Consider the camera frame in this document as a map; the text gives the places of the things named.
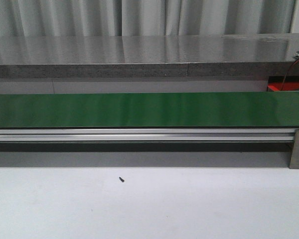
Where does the aluminium conveyor side rail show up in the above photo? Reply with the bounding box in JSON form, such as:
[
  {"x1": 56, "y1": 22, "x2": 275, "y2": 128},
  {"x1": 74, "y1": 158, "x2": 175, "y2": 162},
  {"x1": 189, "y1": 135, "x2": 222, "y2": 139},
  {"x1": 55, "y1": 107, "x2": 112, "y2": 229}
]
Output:
[{"x1": 0, "y1": 128, "x2": 296, "y2": 142}]

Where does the white pleated curtain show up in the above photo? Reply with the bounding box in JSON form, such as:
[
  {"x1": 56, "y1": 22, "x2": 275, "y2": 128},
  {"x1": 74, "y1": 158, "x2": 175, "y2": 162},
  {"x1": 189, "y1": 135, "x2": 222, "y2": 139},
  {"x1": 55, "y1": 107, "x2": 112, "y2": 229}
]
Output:
[{"x1": 0, "y1": 0, "x2": 296, "y2": 37}]

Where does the red plastic tray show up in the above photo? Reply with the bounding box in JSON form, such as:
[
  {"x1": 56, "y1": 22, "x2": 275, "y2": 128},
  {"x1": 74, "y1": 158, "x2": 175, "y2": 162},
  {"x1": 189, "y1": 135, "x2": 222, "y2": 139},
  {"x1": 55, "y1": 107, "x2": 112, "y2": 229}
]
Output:
[{"x1": 267, "y1": 76, "x2": 299, "y2": 92}]

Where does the green conveyor belt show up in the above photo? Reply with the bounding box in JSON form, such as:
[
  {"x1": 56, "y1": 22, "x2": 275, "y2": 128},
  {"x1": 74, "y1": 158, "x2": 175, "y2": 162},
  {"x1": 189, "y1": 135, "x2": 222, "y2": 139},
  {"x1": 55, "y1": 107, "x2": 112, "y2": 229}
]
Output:
[{"x1": 0, "y1": 92, "x2": 299, "y2": 128}]

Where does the red and black wire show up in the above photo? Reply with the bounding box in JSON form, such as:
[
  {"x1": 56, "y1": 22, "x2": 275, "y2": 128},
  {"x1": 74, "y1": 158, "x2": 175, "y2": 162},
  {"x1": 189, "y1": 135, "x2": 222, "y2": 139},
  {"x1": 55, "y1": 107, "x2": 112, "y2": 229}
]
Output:
[{"x1": 279, "y1": 46, "x2": 299, "y2": 93}]

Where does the grey stone shelf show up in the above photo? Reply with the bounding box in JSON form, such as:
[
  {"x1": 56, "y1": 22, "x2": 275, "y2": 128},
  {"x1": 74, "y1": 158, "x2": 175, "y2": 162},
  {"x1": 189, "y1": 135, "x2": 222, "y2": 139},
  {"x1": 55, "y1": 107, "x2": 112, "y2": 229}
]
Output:
[{"x1": 0, "y1": 33, "x2": 299, "y2": 78}]

